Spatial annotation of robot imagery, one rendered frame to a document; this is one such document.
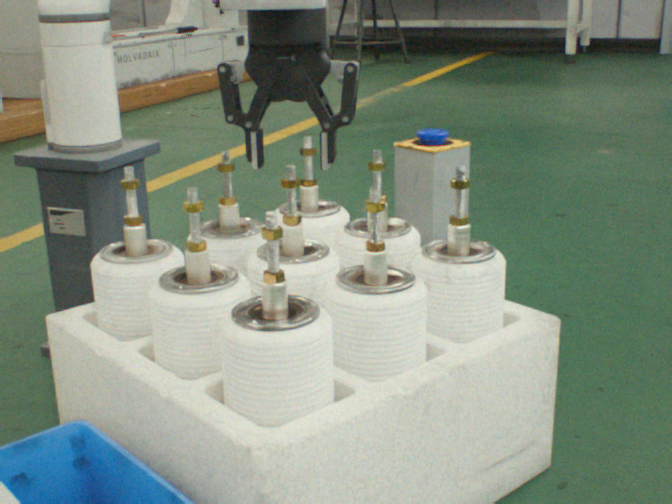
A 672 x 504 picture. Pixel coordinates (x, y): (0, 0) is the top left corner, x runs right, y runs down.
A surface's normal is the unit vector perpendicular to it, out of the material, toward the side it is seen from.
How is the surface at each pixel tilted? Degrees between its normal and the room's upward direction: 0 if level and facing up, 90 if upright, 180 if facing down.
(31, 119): 90
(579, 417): 0
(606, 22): 90
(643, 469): 0
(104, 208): 91
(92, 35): 90
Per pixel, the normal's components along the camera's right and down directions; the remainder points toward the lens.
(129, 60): 0.92, 0.11
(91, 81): 0.52, 0.25
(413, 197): -0.75, 0.22
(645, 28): -0.39, 0.29
